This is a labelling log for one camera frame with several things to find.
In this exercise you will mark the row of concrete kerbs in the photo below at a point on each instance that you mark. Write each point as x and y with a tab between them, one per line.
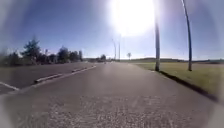
48	78

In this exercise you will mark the distant dark tree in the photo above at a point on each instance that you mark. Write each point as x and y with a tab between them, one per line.
103	58

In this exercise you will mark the small lone tree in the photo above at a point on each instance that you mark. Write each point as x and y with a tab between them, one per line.
129	55

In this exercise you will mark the distant dark treeline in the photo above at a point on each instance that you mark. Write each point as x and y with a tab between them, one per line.
166	60

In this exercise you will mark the green grass field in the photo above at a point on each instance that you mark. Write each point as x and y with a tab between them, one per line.
203	76

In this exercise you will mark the dark asphalt parking lot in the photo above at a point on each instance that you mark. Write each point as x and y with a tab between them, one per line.
30	73

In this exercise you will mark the row of trees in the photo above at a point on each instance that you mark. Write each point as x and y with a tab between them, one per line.
31	51

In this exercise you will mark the tall thin pole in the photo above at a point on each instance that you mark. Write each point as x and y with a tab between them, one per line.
189	53

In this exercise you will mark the grey asphalt path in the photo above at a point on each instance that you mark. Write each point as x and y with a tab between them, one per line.
113	100

